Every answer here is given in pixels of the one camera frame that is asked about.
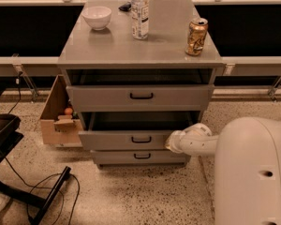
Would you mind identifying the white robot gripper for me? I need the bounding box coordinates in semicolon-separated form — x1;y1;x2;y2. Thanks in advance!
165;130;182;154

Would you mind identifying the grey drawer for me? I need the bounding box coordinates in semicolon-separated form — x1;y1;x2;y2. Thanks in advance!
91;150;190;165
67;85;214;112
79;111;200;151

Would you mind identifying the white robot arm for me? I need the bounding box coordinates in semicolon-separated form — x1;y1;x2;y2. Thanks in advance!
165;117;281;225

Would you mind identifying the grey top drawer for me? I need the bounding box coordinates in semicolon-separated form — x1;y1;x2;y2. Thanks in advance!
67;85;214;112

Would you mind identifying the grey bottom drawer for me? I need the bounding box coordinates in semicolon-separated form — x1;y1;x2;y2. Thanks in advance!
91;150;190;165

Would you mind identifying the grey drawer cabinet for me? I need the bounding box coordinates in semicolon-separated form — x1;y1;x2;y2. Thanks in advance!
57;0;225;169

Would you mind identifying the gold soda can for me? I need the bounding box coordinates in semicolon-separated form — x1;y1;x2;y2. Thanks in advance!
185;18;208;55

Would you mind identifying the orange fruit in box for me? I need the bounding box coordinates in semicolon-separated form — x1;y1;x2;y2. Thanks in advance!
64;108;73;115

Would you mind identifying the cardboard box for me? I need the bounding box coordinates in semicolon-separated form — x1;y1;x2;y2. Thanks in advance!
40;75;82;147

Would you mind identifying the clear plastic water bottle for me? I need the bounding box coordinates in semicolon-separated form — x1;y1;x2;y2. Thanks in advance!
131;0;149;39

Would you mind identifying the small black object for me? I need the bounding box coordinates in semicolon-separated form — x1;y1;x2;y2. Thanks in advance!
119;2;131;12

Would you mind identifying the white ceramic bowl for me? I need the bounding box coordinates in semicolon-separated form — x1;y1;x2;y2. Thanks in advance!
81;7;111;30

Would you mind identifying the black metal stand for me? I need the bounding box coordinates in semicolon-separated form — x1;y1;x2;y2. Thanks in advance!
0;92;76;225

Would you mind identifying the metal railing bracket right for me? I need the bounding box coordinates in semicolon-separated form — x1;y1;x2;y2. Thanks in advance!
267;76;281;102

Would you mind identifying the metal railing bracket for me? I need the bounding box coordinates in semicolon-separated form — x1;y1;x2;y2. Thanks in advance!
12;53;39;102
267;76;281;102

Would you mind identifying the metal railing bracket left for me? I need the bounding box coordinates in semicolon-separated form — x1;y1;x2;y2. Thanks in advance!
12;53;39;102

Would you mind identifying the black cable on floor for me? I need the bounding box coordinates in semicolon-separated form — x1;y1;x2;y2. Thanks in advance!
0;72;81;225

